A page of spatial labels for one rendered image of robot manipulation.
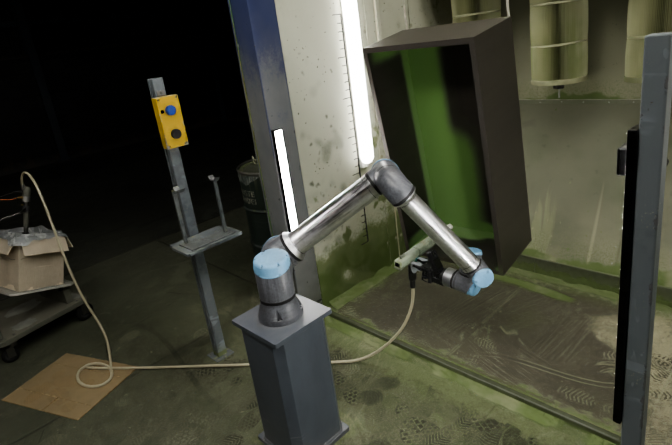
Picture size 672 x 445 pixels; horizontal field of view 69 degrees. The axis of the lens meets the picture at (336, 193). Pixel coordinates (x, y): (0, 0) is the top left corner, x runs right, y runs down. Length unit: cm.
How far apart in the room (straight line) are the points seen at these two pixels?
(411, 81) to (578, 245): 150
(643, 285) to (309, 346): 126
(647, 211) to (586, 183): 218
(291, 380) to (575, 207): 218
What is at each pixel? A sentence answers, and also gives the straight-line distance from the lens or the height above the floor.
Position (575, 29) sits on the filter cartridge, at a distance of 337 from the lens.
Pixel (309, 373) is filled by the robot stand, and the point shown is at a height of 41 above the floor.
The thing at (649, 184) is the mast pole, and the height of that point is 131.
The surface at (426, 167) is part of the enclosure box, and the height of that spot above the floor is 91.
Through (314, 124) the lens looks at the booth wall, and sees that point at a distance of 296.
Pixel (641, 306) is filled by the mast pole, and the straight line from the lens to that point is 147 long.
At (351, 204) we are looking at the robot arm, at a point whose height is 104.
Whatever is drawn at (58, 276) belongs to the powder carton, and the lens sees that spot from 395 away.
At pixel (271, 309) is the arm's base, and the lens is 206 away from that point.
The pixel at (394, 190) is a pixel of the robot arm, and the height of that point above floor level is 112.
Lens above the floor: 173
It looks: 18 degrees down
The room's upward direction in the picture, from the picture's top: 8 degrees counter-clockwise
